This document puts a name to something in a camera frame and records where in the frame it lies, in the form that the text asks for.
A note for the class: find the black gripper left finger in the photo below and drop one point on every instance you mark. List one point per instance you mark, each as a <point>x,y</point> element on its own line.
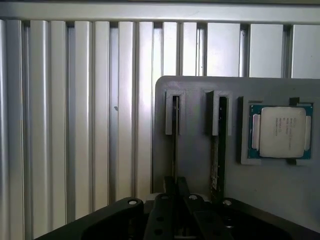
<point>160,220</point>

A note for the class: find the gray 3D-printed parts rack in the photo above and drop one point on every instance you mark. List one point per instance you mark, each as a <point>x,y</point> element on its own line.
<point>195,155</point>

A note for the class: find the CPU with silver heat spreader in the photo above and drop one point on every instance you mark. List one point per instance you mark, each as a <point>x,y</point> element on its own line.
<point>282,132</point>

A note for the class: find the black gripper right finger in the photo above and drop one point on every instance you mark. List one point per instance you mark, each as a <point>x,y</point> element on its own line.
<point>200,225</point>

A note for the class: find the RAM stick with white label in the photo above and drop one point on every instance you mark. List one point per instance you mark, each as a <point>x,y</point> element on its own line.
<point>218,155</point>

